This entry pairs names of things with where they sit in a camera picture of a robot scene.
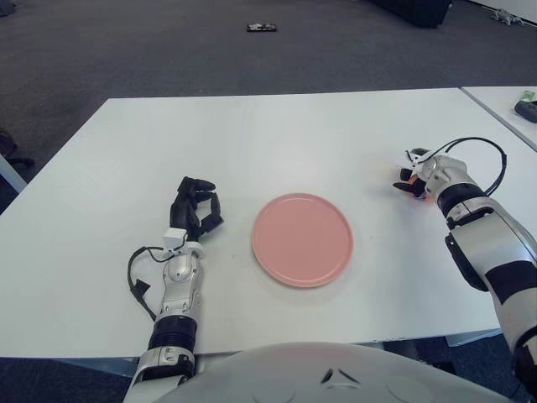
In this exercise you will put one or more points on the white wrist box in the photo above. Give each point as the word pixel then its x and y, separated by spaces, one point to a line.
pixel 174 238
pixel 418 162

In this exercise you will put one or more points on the grey robot torso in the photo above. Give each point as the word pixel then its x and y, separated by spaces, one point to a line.
pixel 293 378

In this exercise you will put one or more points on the dark office chair base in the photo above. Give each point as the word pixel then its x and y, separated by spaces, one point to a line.
pixel 8 147

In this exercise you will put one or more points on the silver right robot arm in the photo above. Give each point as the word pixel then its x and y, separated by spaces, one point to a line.
pixel 482 235

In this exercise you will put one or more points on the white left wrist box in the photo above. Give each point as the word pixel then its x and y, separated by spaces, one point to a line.
pixel 174 238

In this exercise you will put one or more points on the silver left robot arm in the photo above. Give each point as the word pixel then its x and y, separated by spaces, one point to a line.
pixel 180 273

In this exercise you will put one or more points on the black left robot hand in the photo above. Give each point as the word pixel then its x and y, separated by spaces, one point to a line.
pixel 184 210

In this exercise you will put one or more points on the dark grey handheld controller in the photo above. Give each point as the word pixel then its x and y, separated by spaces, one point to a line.
pixel 526 110

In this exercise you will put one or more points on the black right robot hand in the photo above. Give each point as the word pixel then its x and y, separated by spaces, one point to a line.
pixel 406 173

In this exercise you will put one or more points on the black ribbed furniture block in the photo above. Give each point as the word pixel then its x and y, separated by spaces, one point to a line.
pixel 415 12

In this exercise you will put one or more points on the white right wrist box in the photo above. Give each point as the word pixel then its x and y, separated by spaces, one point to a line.
pixel 418 162

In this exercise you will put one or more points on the yellow-red apple with sticker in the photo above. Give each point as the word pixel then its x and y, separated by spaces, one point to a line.
pixel 413 179

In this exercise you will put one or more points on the small green packet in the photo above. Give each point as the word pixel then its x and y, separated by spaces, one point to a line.
pixel 529 95

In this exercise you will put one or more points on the white table leg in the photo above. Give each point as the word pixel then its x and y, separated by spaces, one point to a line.
pixel 10 170

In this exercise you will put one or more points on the pink round plate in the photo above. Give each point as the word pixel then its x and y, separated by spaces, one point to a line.
pixel 302 239

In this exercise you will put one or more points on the small dark flat floor object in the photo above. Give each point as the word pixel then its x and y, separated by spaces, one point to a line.
pixel 262 28

